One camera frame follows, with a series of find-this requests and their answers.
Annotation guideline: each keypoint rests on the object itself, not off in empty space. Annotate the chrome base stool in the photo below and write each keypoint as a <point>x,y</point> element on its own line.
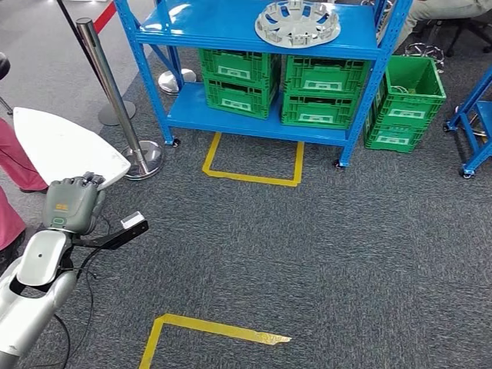
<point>422,50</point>

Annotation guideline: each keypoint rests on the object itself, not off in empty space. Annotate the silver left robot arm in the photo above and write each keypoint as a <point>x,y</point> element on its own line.
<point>26,316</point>

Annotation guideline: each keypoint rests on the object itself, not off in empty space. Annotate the red barrier belt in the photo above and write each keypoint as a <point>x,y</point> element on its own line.
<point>106,17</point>

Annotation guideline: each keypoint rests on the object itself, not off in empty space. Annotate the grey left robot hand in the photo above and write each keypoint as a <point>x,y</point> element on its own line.
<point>73,206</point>

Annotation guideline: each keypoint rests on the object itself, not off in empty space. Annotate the blue metal shelf rack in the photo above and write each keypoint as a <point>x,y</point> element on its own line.
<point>476,153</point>
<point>215,25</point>

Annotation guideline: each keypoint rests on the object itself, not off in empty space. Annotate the yellow floor tape outline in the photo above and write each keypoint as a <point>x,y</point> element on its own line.
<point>250,178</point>

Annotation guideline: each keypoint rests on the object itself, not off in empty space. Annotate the black stool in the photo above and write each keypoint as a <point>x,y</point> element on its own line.
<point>4,66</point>

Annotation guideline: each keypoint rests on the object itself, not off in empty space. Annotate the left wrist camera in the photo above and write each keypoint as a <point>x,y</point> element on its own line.
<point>127,237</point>

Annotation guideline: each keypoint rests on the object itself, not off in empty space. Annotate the person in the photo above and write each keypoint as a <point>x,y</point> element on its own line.
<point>15,163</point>
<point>442,10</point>

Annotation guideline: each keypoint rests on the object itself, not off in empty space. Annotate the white plastic car part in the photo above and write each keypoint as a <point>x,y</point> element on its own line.
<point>65,145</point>

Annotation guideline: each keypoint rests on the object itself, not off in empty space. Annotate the black chair base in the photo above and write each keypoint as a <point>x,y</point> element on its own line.
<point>472,30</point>

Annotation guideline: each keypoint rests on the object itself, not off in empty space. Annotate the grey wheel hubcap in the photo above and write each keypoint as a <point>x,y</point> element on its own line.
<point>298,30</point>

